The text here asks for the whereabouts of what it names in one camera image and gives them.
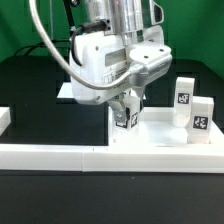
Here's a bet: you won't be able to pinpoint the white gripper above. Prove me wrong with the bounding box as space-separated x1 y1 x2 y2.
69 25 172 128

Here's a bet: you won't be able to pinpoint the white marker sheet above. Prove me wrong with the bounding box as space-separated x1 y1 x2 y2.
57 82 73 99

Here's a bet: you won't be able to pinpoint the white U-shaped fence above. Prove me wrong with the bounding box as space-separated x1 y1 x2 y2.
0 106 224 174

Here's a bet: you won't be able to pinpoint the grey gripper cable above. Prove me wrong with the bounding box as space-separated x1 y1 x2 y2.
28 0 148 91

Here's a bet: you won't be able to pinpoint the black cables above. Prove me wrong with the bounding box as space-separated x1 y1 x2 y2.
13 39 72 57

